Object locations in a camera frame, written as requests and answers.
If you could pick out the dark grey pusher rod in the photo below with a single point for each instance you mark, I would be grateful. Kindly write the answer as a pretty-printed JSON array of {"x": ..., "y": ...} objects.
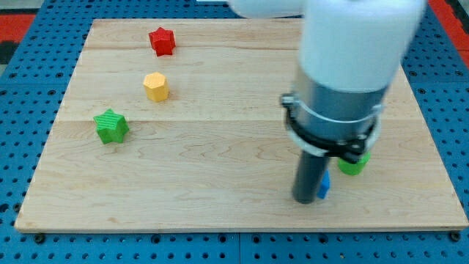
[{"x": 308, "y": 177}]

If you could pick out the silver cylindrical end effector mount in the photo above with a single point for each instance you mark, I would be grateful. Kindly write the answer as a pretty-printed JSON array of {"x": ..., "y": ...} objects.
[{"x": 328, "y": 122}]

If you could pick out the blue triangle block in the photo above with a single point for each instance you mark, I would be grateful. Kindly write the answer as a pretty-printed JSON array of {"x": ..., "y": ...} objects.
[{"x": 324, "y": 186}]

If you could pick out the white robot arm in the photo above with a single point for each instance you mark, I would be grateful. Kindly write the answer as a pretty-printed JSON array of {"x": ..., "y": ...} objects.
[{"x": 348, "y": 55}]

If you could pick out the green circle block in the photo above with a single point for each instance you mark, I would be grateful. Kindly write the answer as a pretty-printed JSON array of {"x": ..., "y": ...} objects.
[{"x": 354, "y": 169}]

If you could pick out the light wooden board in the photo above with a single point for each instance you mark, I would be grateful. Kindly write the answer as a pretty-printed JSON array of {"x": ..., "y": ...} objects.
[{"x": 215, "y": 155}]

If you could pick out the yellow hexagon block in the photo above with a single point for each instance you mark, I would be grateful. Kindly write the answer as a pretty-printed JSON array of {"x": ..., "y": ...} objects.
[{"x": 156, "y": 87}]

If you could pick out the red star block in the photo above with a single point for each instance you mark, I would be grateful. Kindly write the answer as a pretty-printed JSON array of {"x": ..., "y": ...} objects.
[{"x": 162, "y": 41}]

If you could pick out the green star block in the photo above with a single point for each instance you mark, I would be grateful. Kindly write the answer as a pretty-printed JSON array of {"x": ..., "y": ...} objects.
[{"x": 111, "y": 127}]

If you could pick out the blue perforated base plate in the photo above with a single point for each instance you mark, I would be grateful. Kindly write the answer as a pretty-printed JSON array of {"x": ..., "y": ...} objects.
[{"x": 46, "y": 39}]

